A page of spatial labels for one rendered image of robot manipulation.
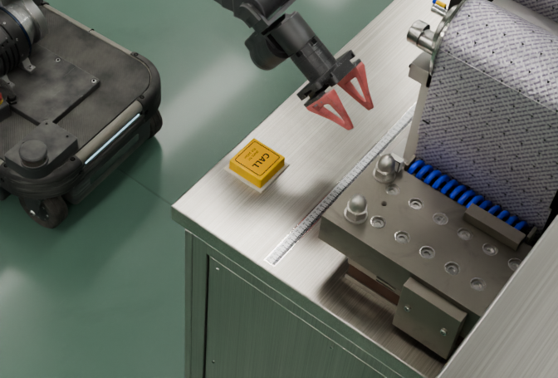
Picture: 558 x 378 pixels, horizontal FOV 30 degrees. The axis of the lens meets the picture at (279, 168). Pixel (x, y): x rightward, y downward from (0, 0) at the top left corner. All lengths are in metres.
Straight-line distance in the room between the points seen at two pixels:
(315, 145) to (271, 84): 1.37
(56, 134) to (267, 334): 1.06
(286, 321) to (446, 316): 0.33
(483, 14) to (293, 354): 0.68
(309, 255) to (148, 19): 1.82
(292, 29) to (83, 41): 1.39
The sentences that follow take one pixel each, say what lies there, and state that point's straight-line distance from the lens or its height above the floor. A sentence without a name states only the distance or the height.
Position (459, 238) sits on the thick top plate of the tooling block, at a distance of 1.62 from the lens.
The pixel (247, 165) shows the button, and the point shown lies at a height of 0.92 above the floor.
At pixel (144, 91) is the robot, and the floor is 0.24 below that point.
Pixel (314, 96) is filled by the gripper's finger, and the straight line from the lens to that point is 1.70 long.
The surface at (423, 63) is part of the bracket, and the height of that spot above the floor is 1.14.
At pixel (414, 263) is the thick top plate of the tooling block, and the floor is 1.03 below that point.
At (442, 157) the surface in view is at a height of 1.06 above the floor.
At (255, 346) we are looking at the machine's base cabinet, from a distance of 1.91.
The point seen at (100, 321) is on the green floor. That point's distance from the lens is 2.70.
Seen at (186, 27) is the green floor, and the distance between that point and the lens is 3.39.
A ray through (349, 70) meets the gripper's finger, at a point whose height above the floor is 1.11.
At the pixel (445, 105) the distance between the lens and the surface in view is 1.60.
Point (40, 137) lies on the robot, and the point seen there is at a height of 0.28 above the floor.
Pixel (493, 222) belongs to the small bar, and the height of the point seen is 1.05.
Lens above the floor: 2.30
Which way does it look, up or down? 50 degrees down
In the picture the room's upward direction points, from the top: 6 degrees clockwise
